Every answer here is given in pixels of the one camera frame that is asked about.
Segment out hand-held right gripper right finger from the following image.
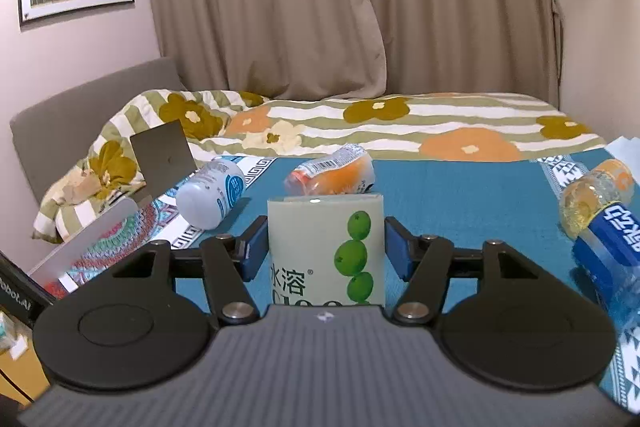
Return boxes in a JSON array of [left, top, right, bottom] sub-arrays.
[[384, 216, 544, 327]]

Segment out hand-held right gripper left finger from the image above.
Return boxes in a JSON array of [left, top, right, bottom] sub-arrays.
[[112, 215, 271, 326]]

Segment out pale green drink bottle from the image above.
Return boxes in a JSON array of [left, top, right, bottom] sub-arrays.
[[266, 194, 387, 311]]

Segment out pale blue plastic bottle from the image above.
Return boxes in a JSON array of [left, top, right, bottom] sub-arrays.
[[176, 158, 247, 228]]

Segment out teal patterned bed cover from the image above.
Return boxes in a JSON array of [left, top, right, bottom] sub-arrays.
[[30, 151, 640, 414]]

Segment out orange drink bottle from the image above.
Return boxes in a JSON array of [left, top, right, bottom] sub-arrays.
[[284, 144, 376, 197]]

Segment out striped floral blanket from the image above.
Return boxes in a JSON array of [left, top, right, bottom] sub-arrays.
[[32, 89, 609, 244]]

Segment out grey laptop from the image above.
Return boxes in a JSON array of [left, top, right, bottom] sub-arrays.
[[27, 119, 199, 289]]

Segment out grey headboard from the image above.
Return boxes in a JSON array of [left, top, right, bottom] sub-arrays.
[[10, 57, 189, 204]]

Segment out yellow drink bottle blue label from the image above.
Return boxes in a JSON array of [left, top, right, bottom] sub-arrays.
[[559, 158, 640, 313]]

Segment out pale blue paper sheet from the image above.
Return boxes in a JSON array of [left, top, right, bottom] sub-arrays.
[[604, 135, 640, 180]]

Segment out beige curtain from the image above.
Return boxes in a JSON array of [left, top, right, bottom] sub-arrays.
[[141, 0, 565, 102]]

